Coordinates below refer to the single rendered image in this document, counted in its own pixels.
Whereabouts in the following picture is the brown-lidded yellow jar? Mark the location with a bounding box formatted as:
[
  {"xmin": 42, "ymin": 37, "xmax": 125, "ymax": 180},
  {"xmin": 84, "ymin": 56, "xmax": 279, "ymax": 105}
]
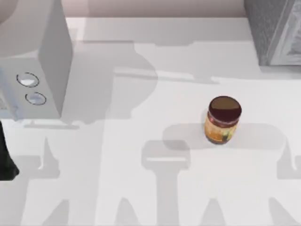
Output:
[{"xmin": 204, "ymin": 95, "xmax": 243, "ymax": 145}]

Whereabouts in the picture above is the pale microwave oven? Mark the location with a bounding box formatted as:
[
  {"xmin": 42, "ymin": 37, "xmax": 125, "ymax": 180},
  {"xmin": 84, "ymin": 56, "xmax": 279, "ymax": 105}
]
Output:
[{"xmin": 0, "ymin": 0, "xmax": 73, "ymax": 121}]

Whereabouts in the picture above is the small microwave knob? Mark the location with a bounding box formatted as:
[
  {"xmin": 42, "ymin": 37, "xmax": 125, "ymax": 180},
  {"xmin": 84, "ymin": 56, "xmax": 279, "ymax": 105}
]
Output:
[{"xmin": 25, "ymin": 91, "xmax": 47, "ymax": 106}]

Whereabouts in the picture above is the large microwave knob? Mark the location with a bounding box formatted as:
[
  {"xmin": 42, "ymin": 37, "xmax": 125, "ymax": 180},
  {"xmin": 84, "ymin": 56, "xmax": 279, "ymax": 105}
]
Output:
[{"xmin": 16, "ymin": 72, "xmax": 40, "ymax": 88}]

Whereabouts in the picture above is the grey cabinet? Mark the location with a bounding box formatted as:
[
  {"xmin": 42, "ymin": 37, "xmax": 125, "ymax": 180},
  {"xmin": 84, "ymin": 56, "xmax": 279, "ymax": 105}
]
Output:
[{"xmin": 243, "ymin": 0, "xmax": 301, "ymax": 67}]

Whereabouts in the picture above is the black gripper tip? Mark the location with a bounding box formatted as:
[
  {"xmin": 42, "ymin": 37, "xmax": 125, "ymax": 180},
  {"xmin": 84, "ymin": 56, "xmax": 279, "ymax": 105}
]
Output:
[{"xmin": 0, "ymin": 120, "xmax": 20, "ymax": 181}]

